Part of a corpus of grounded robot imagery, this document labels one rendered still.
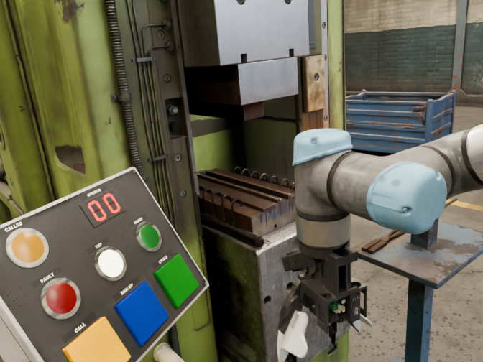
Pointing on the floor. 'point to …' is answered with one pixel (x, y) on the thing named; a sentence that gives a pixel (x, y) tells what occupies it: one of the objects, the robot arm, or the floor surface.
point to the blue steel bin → (398, 119)
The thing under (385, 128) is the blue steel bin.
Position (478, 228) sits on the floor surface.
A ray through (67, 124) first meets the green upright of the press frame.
